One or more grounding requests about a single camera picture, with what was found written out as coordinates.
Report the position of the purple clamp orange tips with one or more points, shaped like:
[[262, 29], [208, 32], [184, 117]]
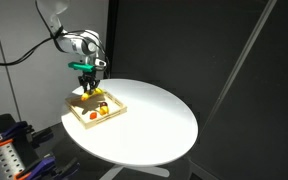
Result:
[[37, 165], [12, 131]]

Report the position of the black spring clamp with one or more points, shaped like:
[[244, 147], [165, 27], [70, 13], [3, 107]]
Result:
[[42, 136], [65, 168]]

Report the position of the white round table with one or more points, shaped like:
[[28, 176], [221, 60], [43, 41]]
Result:
[[144, 130]]

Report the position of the perforated metal breadboard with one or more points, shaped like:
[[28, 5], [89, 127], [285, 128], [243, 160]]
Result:
[[0, 160]]

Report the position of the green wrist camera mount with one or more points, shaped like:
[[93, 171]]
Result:
[[80, 66]]

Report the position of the wooden tray box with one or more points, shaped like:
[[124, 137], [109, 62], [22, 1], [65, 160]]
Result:
[[94, 123]]

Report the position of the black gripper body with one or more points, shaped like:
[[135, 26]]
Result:
[[88, 78]]

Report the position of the red apple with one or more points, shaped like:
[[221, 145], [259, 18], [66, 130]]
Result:
[[93, 116]]

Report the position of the dark red plum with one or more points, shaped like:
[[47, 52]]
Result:
[[103, 104]]

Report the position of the yellow lemon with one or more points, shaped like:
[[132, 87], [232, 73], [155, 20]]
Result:
[[104, 110]]

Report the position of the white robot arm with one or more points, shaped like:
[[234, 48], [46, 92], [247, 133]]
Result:
[[77, 45]]

